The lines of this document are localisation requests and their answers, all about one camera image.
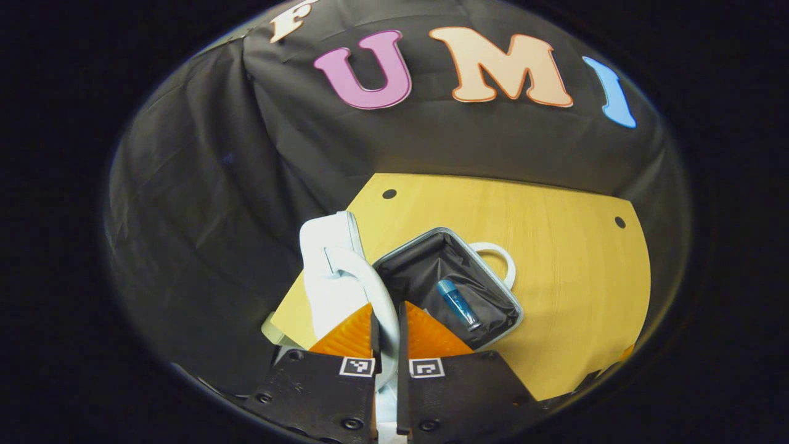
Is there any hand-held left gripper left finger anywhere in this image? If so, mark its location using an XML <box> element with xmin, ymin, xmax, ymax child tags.
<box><xmin>243</xmin><ymin>302</ymin><xmax>380</xmax><ymax>444</ymax></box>

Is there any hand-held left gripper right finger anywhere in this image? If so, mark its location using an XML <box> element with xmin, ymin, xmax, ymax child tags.
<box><xmin>396</xmin><ymin>300</ymin><xmax>546</xmax><ymax>444</ymax></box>

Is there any blue capped skin care bottle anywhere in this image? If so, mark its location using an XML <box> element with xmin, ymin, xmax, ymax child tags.
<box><xmin>436</xmin><ymin>279</ymin><xmax>482</xmax><ymax>332</ymax></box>

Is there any light blue suitcase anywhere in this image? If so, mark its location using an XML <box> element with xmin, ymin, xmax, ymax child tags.
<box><xmin>262</xmin><ymin>211</ymin><xmax>525</xmax><ymax>444</ymax></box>

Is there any black backdrop cloth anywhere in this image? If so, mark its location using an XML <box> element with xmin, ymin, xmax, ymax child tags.
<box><xmin>105</xmin><ymin>0</ymin><xmax>691</xmax><ymax>408</ymax></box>

